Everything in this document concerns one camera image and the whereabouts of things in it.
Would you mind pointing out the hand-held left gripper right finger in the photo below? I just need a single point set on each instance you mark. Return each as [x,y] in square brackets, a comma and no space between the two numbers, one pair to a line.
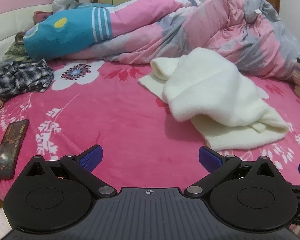
[210,158]

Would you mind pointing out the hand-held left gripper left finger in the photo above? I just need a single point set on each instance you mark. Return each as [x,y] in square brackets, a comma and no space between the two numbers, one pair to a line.
[91,158]

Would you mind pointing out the white fleece sweater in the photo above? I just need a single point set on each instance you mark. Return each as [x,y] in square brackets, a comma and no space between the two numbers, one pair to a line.
[205,92]

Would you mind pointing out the pink floral bed sheet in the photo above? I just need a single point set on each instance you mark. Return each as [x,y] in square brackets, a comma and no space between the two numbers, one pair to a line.
[110,120]

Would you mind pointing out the dark smartphone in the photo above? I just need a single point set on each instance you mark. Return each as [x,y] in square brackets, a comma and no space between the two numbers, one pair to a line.
[11,147]

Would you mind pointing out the plaid shirt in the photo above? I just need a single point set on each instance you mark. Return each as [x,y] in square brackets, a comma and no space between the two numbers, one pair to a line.
[20,77]

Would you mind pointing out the blue striped pillow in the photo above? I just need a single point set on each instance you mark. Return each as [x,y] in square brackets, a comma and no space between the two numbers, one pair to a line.
[65,37]

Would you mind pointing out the green patterned pillow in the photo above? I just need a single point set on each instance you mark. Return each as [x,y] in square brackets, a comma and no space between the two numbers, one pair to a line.
[16,51]

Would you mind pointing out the pink grey floral quilt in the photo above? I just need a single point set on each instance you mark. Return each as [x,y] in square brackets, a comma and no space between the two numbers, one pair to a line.
[165,30]

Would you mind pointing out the maroon pillow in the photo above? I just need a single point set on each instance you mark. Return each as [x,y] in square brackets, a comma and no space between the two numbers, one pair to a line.
[40,16]

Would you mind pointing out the pink white headboard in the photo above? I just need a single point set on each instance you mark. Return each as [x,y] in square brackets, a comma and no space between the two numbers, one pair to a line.
[5,25]

